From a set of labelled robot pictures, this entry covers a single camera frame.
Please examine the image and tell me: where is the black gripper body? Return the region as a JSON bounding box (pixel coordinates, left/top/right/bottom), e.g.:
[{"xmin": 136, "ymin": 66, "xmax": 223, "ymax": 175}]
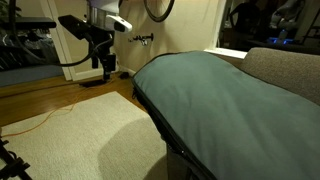
[{"xmin": 84, "ymin": 28, "xmax": 118, "ymax": 73}]

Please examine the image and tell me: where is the black tripod stand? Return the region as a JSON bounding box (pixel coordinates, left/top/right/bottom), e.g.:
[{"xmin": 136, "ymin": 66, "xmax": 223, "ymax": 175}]
[{"xmin": 0, "ymin": 136, "xmax": 33, "ymax": 180}]

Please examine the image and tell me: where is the black power strip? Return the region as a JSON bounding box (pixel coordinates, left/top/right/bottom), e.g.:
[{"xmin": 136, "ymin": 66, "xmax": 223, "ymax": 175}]
[{"xmin": 79, "ymin": 78, "xmax": 109, "ymax": 89}]

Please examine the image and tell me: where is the black flat shelf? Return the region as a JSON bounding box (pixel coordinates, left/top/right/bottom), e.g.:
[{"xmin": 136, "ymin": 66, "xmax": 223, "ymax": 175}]
[{"xmin": 0, "ymin": 16, "xmax": 58, "ymax": 31}]

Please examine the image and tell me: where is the large black bicycle wheel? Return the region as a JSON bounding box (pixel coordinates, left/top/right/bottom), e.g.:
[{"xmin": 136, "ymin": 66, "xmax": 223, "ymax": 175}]
[{"xmin": 143, "ymin": 0, "xmax": 176, "ymax": 24}]

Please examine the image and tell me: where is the grey fabric sofa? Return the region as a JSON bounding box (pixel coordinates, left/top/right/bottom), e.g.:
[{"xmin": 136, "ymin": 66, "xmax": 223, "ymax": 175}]
[{"xmin": 166, "ymin": 47, "xmax": 320, "ymax": 180}]

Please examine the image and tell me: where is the black wall bike hook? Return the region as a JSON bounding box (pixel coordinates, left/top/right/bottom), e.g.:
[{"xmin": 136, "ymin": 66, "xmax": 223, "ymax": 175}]
[{"xmin": 128, "ymin": 32, "xmax": 155, "ymax": 47}]

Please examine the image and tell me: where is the orange extension cable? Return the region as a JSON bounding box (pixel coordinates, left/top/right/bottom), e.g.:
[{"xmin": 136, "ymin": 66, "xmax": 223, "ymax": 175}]
[{"xmin": 1, "ymin": 78, "xmax": 114, "ymax": 138}]

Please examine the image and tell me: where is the white window frame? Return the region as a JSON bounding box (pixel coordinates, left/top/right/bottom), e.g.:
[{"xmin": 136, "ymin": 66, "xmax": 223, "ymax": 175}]
[{"xmin": 203, "ymin": 0, "xmax": 249, "ymax": 60}]

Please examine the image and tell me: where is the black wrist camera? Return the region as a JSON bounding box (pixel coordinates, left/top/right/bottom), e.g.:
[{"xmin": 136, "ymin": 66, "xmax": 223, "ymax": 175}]
[{"xmin": 57, "ymin": 14, "xmax": 93, "ymax": 41}]

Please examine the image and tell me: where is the cream carpet rug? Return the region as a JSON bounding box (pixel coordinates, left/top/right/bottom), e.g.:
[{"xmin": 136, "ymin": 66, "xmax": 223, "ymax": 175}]
[{"xmin": 0, "ymin": 91, "xmax": 169, "ymax": 180}]

